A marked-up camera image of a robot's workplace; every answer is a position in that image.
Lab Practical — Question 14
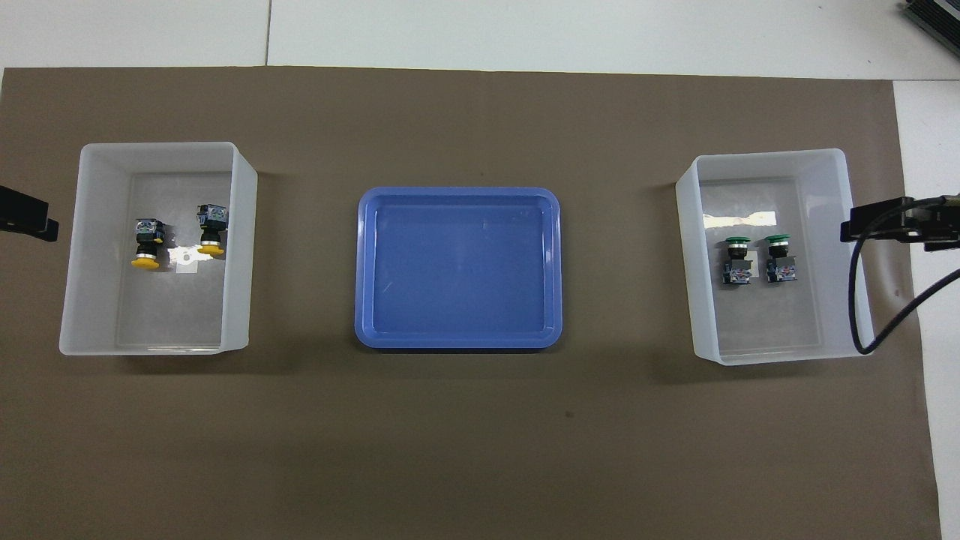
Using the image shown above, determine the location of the yellow push button switch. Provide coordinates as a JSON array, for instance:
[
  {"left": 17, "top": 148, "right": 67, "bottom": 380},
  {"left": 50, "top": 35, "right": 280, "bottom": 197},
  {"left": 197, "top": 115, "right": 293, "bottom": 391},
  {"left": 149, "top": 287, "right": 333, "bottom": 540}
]
[
  {"left": 195, "top": 202, "right": 230, "bottom": 258},
  {"left": 130, "top": 217, "right": 167, "bottom": 269}
]

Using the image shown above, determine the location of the blue plastic tray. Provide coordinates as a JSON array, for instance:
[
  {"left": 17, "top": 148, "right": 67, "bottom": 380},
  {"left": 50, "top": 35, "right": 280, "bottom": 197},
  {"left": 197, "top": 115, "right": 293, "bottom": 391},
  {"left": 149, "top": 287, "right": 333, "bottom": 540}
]
[{"left": 354, "top": 186, "right": 563, "bottom": 350}]

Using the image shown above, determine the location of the black ribbed device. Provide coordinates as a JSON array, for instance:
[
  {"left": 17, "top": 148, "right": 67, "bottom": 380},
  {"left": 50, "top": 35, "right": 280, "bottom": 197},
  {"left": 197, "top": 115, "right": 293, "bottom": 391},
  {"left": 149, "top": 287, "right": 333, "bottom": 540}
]
[{"left": 902, "top": 0, "right": 960, "bottom": 47}]

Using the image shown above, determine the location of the green push button switch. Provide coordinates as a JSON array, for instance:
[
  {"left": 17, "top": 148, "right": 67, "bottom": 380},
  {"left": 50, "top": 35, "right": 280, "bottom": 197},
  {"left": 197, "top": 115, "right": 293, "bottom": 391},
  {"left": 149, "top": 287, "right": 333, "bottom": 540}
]
[
  {"left": 722, "top": 235, "right": 753, "bottom": 286},
  {"left": 763, "top": 234, "right": 798, "bottom": 284}
]

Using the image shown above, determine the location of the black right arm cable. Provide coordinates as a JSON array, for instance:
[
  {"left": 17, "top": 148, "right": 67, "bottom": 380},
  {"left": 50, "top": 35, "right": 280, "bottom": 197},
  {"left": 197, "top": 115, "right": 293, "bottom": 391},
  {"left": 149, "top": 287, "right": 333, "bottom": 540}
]
[{"left": 847, "top": 196, "right": 960, "bottom": 356}]

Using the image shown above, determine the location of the translucent white plastic box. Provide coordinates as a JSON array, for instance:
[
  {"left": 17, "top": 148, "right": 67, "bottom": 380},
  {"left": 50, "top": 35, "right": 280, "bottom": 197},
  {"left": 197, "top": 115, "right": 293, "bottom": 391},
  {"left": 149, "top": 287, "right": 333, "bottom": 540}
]
[
  {"left": 58, "top": 141, "right": 260, "bottom": 357},
  {"left": 675, "top": 148, "right": 877, "bottom": 367}
]

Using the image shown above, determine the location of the brown paper table mat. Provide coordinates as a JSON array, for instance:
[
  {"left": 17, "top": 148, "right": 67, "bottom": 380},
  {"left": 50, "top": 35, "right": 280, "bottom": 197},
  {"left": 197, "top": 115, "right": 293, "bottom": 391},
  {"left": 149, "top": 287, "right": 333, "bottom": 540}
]
[{"left": 0, "top": 66, "right": 942, "bottom": 540}]

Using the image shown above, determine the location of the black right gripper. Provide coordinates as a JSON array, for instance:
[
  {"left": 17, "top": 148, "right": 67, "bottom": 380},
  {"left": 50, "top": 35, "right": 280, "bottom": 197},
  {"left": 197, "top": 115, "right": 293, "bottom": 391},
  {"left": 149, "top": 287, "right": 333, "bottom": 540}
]
[{"left": 840, "top": 196, "right": 960, "bottom": 252}]

